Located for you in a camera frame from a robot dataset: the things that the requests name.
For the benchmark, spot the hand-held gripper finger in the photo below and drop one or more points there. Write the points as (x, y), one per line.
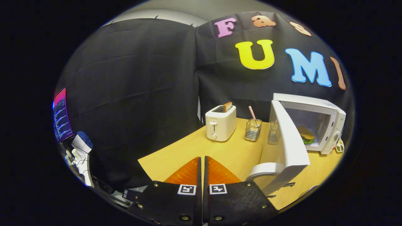
(199, 204)
(205, 204)

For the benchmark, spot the white microwave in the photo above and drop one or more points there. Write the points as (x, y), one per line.
(290, 147)

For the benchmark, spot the brown bread lettuce sandwich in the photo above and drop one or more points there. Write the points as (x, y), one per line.
(305, 135)

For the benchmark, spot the small black box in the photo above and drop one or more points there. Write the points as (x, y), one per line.
(130, 194)

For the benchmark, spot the cream toaster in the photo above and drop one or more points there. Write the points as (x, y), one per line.
(220, 125)

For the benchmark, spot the toast slice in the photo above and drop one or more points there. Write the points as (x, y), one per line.
(227, 106)

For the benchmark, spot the pink striped straw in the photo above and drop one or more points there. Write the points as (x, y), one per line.
(252, 112)

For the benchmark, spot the white and blue device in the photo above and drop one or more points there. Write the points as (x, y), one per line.
(82, 147)

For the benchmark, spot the white divided bean dish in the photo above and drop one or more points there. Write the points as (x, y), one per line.
(339, 146)

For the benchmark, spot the computer monitor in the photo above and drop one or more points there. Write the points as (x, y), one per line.
(62, 116)

